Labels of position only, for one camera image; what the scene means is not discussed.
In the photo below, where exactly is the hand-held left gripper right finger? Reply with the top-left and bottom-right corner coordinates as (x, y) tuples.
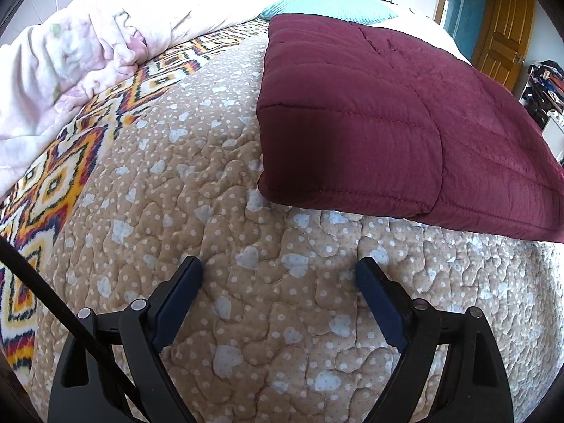
(355, 256), (514, 423)

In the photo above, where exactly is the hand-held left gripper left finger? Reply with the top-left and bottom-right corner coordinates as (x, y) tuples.
(48, 256), (204, 423)

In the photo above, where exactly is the maroon comforter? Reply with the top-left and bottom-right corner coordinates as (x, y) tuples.
(256, 14), (564, 244)

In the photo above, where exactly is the clothes rack with clothes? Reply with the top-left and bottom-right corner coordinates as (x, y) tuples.
(520, 59), (564, 130)

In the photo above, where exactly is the beige quilted bedspread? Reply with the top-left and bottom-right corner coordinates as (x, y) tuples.
(26, 31), (564, 423)

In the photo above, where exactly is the geometric patterned blanket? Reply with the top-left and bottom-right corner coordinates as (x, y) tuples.
(0, 22), (274, 388)

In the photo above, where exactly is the white pink floral duvet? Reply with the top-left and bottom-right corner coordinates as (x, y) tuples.
(0, 0), (283, 199)

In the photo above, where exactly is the white bed sheet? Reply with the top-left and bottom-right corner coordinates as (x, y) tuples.
(388, 6), (470, 60)

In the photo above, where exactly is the wooden door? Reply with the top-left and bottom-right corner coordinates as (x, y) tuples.
(473, 0), (536, 93)

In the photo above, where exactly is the teal pillow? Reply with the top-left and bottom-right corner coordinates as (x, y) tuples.
(259, 0), (399, 25)

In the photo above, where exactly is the blue glass door panel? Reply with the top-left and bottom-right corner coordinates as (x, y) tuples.
(443, 0), (490, 60)

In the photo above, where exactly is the black braided cable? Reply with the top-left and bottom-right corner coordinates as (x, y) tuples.
(0, 237), (142, 410)

